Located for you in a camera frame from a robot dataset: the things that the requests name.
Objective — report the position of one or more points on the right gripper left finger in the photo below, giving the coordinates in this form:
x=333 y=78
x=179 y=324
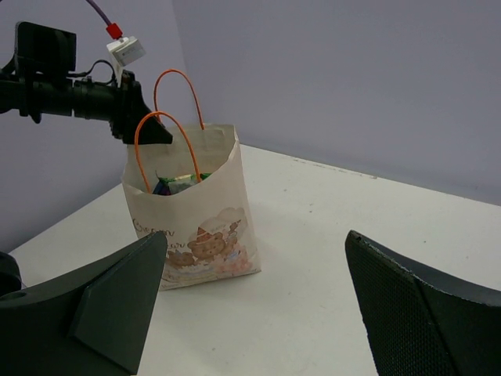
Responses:
x=91 y=321

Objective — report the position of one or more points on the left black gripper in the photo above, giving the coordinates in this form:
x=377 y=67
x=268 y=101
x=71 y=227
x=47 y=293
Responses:
x=122 y=107

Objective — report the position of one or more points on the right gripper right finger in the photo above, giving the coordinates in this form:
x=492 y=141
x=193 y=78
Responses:
x=420 y=320

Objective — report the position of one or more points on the white paper bag orange handles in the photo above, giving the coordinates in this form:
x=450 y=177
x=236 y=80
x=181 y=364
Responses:
x=208 y=226

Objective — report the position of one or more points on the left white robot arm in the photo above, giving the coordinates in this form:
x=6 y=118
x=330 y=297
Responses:
x=41 y=79

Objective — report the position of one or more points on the green snack packet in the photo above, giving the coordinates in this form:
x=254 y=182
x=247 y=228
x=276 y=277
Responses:
x=170 y=186

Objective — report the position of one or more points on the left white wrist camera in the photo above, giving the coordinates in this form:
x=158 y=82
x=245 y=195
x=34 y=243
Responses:
x=126 y=50

